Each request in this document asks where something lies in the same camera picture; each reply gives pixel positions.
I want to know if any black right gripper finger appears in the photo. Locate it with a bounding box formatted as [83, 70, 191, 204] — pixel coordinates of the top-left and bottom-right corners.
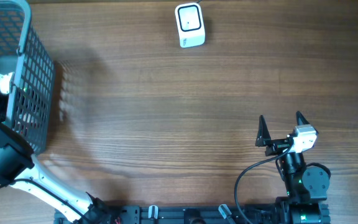
[255, 115, 271, 147]
[296, 111, 310, 126]

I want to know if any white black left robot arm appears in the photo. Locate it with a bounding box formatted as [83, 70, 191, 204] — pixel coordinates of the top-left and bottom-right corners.
[0, 122, 111, 223]

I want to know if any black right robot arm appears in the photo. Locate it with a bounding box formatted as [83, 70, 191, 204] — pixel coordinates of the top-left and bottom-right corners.
[255, 111, 331, 224]

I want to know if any white barcode scanner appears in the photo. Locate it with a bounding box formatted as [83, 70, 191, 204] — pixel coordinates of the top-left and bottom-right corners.
[175, 2, 206, 48]

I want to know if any grey plastic basket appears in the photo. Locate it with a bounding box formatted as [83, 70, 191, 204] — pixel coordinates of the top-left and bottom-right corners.
[0, 1, 55, 155]

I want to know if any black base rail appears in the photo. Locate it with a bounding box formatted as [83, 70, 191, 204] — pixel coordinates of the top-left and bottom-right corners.
[53, 203, 331, 224]

